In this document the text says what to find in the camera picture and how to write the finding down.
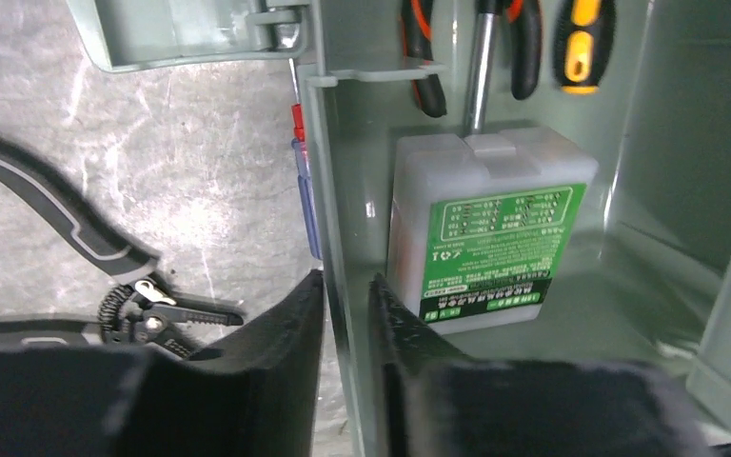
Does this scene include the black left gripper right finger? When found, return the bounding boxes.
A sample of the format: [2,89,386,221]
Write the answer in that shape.
[368,274,717,456]

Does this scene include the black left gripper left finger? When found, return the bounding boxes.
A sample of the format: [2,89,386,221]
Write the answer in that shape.
[0,270,325,456]

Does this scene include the green label screwdriver bit box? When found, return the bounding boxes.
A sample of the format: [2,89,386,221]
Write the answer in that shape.
[386,127,599,335]

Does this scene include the green toolbox base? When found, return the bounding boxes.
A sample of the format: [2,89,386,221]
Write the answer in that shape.
[300,1,731,456]

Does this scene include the green toolbox latch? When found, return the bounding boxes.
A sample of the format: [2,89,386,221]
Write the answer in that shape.
[67,0,312,73]

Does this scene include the orange black needle-nose pliers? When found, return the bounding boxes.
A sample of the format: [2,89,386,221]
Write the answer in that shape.
[400,0,543,129]

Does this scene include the yellow black handle hammer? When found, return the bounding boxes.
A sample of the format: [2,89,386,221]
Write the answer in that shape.
[464,1,617,135]

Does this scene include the black yellow pliers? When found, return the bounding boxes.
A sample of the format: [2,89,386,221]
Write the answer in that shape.
[0,138,245,359]

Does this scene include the blue red small screwdriver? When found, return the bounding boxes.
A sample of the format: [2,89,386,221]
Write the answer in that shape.
[288,58,322,260]

